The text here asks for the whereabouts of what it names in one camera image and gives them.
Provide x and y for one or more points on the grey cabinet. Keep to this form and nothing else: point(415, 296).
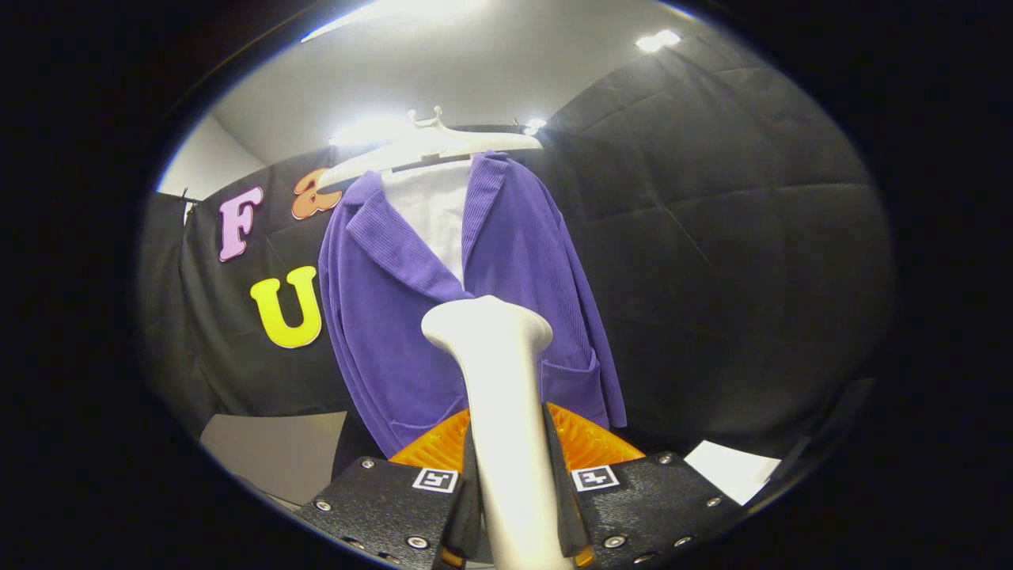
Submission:
point(273, 451)

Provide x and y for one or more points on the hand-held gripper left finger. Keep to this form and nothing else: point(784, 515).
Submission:
point(380, 499)

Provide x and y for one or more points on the black backdrop cloth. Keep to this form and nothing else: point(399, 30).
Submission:
point(712, 277)

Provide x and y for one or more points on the rectangular ceiling light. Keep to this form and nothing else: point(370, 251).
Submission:
point(366, 131)
point(657, 39)
point(535, 125)

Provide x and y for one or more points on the purple jacket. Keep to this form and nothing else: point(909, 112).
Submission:
point(522, 253)

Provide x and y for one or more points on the white undershirt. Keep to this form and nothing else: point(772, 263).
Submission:
point(431, 214)

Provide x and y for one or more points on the white flat board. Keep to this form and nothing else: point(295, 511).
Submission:
point(732, 471)

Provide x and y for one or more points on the large round ceiling light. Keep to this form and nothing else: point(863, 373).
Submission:
point(380, 14)

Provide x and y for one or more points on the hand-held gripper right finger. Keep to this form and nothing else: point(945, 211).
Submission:
point(657, 503)

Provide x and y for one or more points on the white garment steamer head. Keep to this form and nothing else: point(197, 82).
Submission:
point(498, 388)

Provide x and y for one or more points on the white clothes hanger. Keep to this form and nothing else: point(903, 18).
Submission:
point(431, 146)

